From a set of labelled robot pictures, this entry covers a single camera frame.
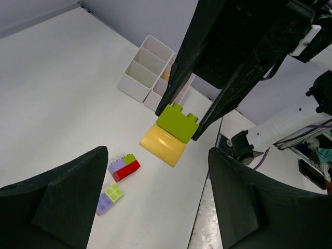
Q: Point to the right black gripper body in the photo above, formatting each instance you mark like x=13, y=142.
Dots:
x=225, y=35

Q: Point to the white divided container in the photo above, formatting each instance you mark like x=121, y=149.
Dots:
x=141, y=79

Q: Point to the red long lego brick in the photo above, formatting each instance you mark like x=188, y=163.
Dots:
x=126, y=171

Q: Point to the green lego on red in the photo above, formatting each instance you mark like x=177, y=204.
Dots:
x=128, y=159

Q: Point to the yellow long lego brick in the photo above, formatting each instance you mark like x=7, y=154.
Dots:
x=166, y=75

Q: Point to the purple lego on red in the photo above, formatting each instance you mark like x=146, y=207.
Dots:
x=116, y=166

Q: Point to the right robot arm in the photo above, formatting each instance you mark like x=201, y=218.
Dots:
x=314, y=107

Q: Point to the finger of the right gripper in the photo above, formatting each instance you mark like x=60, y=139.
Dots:
x=192, y=47
x=297, y=20

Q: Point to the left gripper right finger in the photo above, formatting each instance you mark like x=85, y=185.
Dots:
x=256, y=211

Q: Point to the purple square lego brick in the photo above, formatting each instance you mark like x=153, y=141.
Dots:
x=104, y=203

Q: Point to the green square lego brick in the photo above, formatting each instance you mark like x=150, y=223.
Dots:
x=176, y=123

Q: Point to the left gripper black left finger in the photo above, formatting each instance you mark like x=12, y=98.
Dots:
x=55, y=209

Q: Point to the pale green square lego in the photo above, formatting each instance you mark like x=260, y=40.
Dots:
x=114, y=192

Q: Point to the tan lego brick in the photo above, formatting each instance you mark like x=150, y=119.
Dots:
x=163, y=145

